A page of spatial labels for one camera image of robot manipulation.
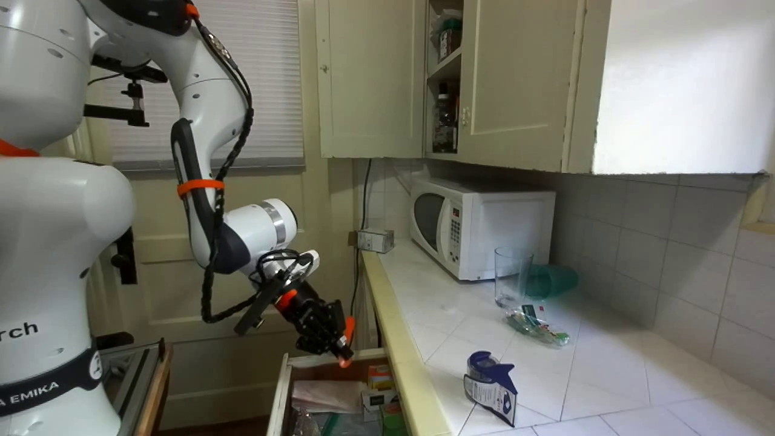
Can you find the white cloth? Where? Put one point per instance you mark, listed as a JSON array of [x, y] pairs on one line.
[[327, 397]]

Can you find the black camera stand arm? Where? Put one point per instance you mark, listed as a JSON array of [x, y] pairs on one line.
[[122, 112]]

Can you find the black door lock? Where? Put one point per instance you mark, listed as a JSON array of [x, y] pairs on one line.
[[126, 257]]

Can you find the small cardboard box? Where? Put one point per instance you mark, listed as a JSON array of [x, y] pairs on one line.
[[377, 397]]

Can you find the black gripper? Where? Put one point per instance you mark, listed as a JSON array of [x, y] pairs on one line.
[[319, 321]]

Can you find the green snack packet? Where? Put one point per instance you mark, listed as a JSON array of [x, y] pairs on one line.
[[534, 323]]

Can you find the wooden kitchen drawer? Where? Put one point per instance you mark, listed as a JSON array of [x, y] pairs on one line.
[[280, 403]]

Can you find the small round black-white object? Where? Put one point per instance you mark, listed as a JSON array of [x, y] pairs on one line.
[[487, 389]]

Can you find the tall dark bottle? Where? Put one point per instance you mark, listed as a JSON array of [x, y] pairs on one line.
[[443, 123]]

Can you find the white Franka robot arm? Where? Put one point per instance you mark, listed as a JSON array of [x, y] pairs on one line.
[[49, 244]]

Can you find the grey wall outlet box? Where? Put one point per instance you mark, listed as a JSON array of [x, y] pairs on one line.
[[374, 242]]

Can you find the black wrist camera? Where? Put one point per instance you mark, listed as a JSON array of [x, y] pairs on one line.
[[254, 312]]

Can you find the cream wall cabinet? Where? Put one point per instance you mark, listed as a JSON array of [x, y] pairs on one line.
[[678, 80]]

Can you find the white microwave oven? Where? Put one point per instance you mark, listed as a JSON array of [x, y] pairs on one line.
[[486, 226]]

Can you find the clear drinking glass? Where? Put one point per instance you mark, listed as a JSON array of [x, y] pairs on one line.
[[510, 274]]

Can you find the cream cabinet door with latch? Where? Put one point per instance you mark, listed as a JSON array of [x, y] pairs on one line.
[[366, 80]]

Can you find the white door blind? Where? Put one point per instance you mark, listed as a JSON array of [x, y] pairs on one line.
[[275, 99]]

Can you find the cream panelled door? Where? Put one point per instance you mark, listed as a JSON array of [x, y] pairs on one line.
[[242, 380]]

